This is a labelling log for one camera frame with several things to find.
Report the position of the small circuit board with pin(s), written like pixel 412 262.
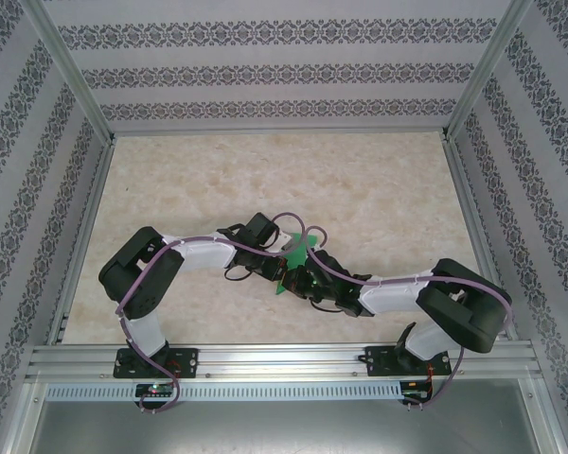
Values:
pixel 414 392
pixel 154 389

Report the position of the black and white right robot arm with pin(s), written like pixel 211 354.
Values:
pixel 468 307

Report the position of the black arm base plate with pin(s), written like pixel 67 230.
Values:
pixel 189 361
pixel 376 364

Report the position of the grey sheet metal tray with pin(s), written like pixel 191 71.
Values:
pixel 284 430

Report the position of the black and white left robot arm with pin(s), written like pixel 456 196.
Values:
pixel 137 279

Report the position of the green square paper sheet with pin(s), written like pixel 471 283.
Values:
pixel 297 259

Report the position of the aluminium frame post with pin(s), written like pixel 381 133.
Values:
pixel 73 71
pixel 483 71

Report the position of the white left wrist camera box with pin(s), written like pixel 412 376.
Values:
pixel 286 240

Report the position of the aluminium table side rail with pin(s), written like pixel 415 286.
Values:
pixel 87 236
pixel 479 236

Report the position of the aluminium mounting rail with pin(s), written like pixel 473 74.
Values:
pixel 284 361

